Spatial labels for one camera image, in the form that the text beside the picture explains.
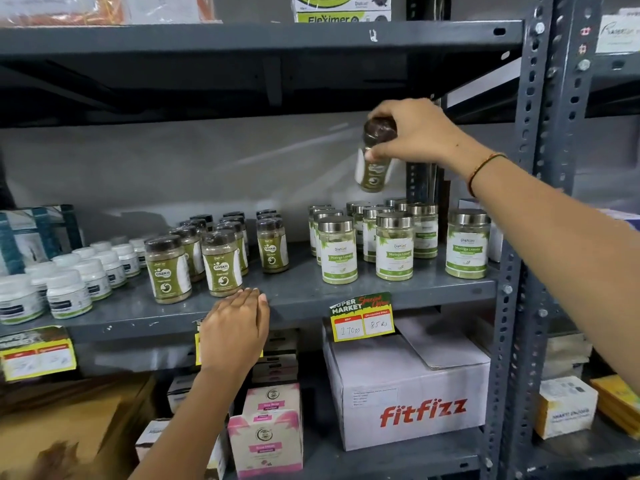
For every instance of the person's right hand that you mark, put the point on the person's right hand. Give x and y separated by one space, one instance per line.
425 129

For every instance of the person's left hand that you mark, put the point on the person's left hand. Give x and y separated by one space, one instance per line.
232 334

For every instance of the person's left middle finger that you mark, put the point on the person's left middle finger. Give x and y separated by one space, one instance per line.
242 301

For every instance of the person's left little finger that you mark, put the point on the person's left little finger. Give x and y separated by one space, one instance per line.
218 310

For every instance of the person's left thumb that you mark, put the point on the person's left thumb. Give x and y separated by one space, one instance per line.
264 314

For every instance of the person's right thumb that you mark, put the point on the person's right thumb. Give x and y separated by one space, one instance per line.
382 152

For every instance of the brown-lid green powder jar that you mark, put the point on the brown-lid green powder jar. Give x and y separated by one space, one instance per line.
375 169

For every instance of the person's left forearm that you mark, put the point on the person's left forearm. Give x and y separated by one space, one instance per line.
192 424

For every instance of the person's right forearm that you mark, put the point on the person's right forearm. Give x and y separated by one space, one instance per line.
560 244

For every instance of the group of brown-capped powder bottles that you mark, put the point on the group of brown-capped powder bottles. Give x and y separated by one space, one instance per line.
220 264

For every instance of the stack of flat grey boxes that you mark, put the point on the stack of flat grey boxes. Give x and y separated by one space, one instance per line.
277 359

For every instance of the small pink product box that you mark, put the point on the small pink product box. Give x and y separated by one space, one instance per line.
272 397

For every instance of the white product box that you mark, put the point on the white product box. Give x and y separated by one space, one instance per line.
150 437
181 392

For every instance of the group of silver-lid green-label jars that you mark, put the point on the group of silver-lid green-label jars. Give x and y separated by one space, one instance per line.
395 249

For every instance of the yellow price tag green header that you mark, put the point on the yellow price tag green header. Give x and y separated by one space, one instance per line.
362 319

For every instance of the large pink product box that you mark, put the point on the large pink product box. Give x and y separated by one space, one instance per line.
267 444

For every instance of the grey metal shelving rack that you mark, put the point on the grey metal shelving rack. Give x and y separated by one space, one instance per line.
300 37

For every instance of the group of white plastic tubs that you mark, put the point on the group of white plastic tubs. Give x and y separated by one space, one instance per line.
70 289

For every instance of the green and white product boxes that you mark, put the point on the green and white product boxes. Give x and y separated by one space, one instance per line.
340 7

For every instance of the white carton with red print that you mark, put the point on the white carton with red print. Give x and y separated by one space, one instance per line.
410 389

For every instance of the yellow price tag brown header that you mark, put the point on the yellow price tag brown header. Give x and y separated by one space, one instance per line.
37 357

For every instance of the brown cardboard box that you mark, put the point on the brown cardboard box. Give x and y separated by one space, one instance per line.
65 424

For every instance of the blue and white box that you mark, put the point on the blue and white box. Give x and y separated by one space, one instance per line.
35 234

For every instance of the grey metal side rack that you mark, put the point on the grey metal side rack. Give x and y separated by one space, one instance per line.
617 94

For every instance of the white paper label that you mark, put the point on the white paper label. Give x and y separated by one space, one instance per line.
617 34

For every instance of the stack of white flat boxes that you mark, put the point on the stack of white flat boxes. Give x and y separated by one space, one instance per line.
567 354

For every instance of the white box with yellow side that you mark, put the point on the white box with yellow side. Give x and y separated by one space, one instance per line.
565 407

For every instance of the clear bag with orange contents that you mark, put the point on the clear bag with orange contents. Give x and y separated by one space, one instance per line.
100 7

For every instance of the stack of yellow packets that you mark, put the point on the stack of yellow packets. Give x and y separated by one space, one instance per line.
620 402

